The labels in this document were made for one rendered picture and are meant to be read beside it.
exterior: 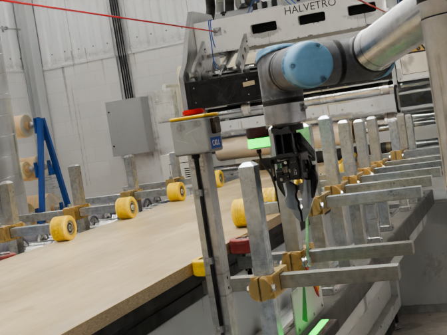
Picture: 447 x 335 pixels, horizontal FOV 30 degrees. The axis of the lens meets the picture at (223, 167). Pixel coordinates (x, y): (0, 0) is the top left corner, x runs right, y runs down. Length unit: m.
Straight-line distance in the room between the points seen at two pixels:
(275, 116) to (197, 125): 0.32
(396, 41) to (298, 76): 0.20
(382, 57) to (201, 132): 0.39
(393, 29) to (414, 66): 2.92
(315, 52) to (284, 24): 3.29
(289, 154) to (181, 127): 0.34
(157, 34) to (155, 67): 0.47
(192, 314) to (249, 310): 0.38
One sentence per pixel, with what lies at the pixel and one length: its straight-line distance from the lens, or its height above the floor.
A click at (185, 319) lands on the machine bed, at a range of 1.89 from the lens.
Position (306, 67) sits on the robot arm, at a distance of 1.64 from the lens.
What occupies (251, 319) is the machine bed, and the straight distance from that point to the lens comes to 2.29.
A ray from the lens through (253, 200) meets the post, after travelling 1.75.
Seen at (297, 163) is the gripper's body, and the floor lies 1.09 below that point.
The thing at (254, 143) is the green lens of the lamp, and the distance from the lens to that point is 1.99.
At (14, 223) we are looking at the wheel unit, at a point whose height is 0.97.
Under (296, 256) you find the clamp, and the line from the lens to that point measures 1.98.
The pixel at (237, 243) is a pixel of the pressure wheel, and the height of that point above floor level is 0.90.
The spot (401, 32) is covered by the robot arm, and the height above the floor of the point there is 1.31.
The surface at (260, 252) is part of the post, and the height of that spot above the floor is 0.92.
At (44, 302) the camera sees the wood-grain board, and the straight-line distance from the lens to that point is 1.70.
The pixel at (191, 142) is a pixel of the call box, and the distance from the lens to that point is 1.49.
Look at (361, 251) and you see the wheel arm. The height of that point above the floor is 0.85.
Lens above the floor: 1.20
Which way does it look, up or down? 3 degrees down
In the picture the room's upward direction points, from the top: 9 degrees counter-clockwise
